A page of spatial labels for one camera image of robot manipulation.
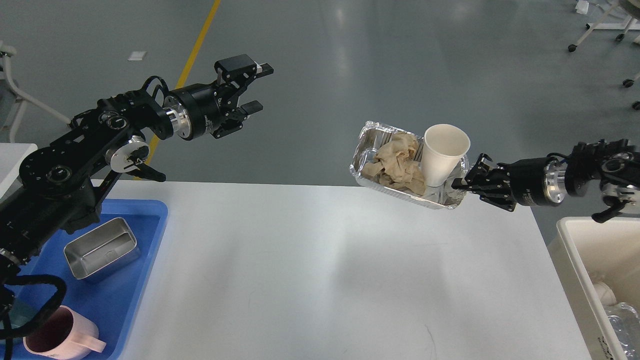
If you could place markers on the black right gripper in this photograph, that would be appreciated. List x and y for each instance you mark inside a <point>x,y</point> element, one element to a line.
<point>534,182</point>

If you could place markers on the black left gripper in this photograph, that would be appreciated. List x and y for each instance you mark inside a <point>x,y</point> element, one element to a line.
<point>194,111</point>

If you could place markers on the white paper cup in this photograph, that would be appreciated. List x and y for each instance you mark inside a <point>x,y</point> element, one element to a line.
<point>444,145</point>

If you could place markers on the brown paper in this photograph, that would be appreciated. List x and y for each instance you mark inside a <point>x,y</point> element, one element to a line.
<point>395,167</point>

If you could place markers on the aluminium foil tray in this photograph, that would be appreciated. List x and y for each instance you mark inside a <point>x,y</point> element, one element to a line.
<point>372,137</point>

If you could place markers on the stainless steel square dish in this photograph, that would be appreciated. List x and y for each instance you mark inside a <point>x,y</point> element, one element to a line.
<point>102,251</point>

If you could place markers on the pink ribbed mug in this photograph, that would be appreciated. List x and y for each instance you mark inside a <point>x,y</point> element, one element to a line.
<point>66,335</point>

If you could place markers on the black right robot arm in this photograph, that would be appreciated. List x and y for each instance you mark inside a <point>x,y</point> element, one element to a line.
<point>614,165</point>

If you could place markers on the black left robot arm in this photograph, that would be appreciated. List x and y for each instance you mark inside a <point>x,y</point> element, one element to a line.
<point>64,184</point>

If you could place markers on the white paper scrap on floor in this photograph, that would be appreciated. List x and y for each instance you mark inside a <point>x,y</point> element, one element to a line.
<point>137,56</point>

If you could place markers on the white waste bin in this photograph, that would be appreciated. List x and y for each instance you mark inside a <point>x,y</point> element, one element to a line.
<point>598,267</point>

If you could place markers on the black caster wheel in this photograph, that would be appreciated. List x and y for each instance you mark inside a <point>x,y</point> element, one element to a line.
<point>627,83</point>

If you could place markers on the blue plastic tray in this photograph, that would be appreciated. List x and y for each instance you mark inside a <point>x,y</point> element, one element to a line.
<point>111,303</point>

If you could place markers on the grey office chair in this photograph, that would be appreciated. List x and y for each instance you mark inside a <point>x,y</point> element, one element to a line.
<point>22,99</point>

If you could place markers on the white side table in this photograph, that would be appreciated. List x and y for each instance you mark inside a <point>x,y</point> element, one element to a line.
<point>11,157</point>

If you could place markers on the white wheeled frame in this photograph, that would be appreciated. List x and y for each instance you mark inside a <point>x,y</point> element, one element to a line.
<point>630,22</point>

